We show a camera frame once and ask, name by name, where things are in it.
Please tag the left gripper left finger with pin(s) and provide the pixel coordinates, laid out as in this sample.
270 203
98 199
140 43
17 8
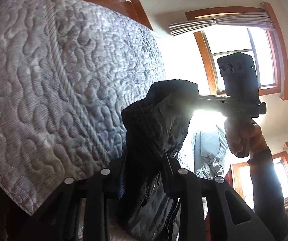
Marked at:
78 210

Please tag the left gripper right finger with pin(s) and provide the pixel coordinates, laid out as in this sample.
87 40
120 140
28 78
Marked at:
230 218

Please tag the black pants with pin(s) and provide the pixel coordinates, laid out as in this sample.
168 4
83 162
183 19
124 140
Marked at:
156 127

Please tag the right forearm dark sleeve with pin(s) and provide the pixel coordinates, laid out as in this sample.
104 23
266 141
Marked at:
277 223

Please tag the person's right hand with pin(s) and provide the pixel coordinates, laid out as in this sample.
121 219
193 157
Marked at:
236 133

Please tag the grey-green comforter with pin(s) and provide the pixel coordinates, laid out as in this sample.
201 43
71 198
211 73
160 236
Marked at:
204 152

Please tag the wooden framed window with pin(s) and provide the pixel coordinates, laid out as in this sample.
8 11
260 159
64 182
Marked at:
265 45

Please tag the striped curtain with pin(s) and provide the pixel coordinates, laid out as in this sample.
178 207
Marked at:
248 19

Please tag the purple quilted bedspread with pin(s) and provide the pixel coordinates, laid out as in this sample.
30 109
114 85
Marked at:
67 70

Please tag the black camera box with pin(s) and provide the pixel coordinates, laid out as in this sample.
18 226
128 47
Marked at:
239 74

